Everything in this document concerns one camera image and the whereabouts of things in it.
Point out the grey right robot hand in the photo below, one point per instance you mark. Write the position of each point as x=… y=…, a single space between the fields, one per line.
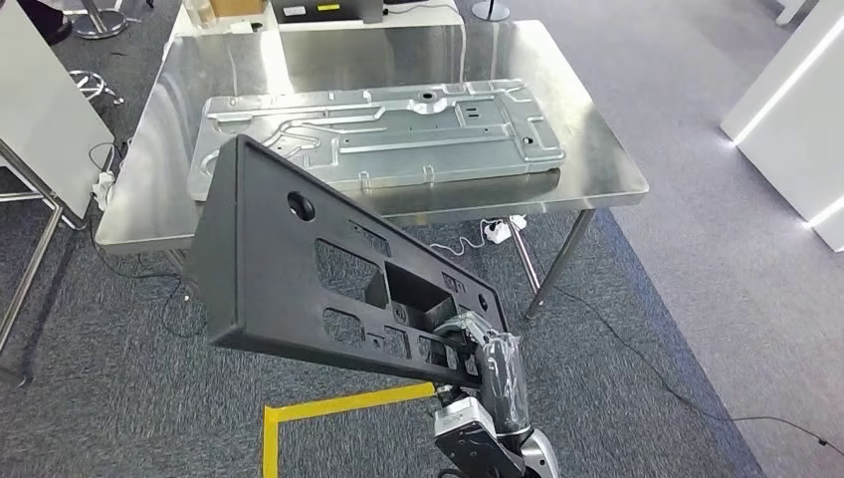
x=508 y=389

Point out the black plastic licence plate bracket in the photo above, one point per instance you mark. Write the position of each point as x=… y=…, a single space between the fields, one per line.
x=264 y=264

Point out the stainless steel workbench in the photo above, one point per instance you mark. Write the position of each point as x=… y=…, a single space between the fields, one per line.
x=593 y=165

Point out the white power strip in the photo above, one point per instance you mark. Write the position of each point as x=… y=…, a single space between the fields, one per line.
x=104 y=191
x=501 y=231

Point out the yellow floor tape square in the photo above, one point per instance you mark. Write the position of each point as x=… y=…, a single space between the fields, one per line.
x=270 y=442

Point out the stamped sheet metal panel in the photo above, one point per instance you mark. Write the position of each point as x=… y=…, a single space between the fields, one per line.
x=428 y=145

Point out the white back desk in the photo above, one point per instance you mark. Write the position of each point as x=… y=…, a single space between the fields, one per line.
x=422 y=20

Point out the white counter with light strip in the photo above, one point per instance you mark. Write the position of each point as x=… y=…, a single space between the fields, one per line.
x=791 y=132

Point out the black grey equipment box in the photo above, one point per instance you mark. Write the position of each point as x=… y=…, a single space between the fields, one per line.
x=356 y=13

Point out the brown cardboard box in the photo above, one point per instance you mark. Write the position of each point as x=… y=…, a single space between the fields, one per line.
x=237 y=6

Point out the clear plastic bottle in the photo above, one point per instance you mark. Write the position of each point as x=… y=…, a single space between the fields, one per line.
x=198 y=13

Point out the chrome stool base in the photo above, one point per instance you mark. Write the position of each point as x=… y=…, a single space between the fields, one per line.
x=92 y=82
x=99 y=25

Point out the white partition panel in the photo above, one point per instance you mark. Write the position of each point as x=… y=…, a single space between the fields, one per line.
x=46 y=119

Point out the person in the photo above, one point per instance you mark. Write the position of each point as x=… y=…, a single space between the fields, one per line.
x=49 y=26

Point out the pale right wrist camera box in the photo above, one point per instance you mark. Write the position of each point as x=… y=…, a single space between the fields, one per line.
x=461 y=429

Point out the stanchion post with round base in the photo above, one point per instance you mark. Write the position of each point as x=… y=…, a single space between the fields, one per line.
x=491 y=12

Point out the steel frame side table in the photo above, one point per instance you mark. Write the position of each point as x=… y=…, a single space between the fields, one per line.
x=36 y=264

